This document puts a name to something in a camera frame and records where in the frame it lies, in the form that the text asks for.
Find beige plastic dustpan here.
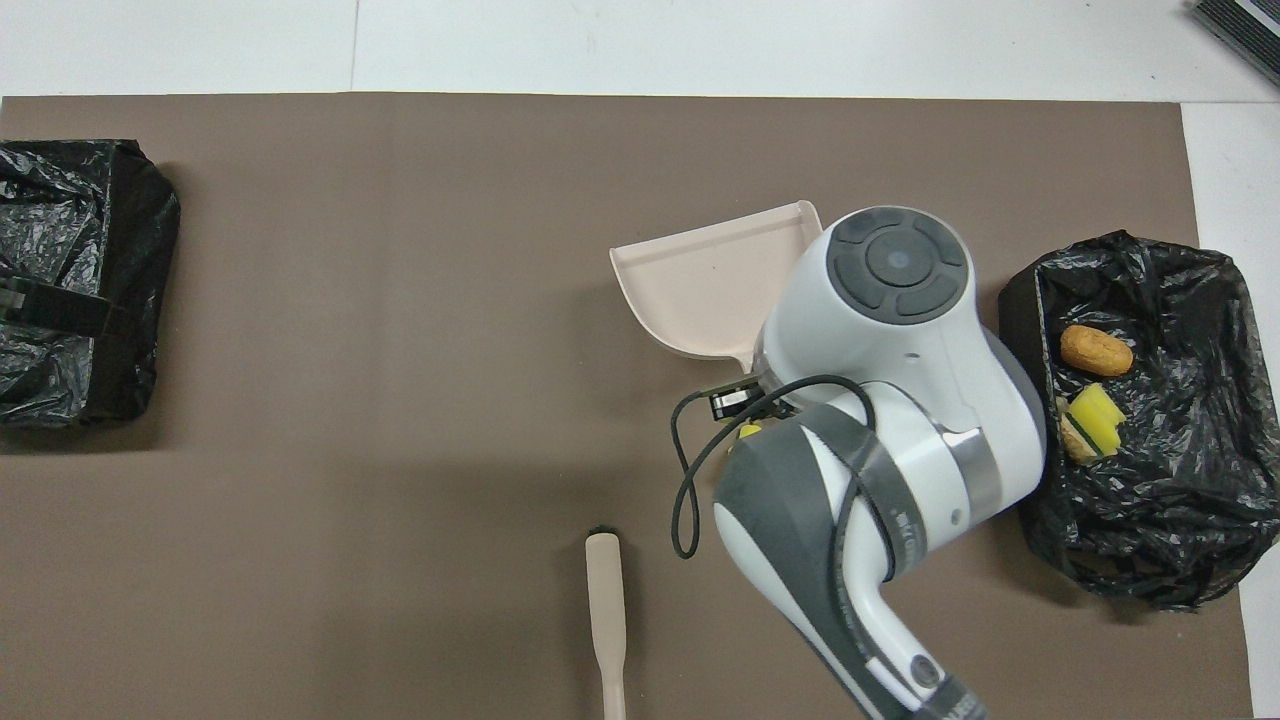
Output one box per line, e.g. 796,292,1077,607
608,200,824,363

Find beige hand brush black bristles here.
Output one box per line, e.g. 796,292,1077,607
585,527,629,720

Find brown oval foam lump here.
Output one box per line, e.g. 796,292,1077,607
1060,324,1136,378

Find brown table mat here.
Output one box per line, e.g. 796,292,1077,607
0,93,1256,720

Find grey ribbed device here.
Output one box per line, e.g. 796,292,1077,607
1188,0,1280,89

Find orange striped sponge piece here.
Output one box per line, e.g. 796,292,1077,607
1053,397,1096,467

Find green and yellow sponge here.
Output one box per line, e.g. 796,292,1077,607
1065,383,1128,459

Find black bag-lined bin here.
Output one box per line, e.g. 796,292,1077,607
0,138,183,431
997,230,1280,613

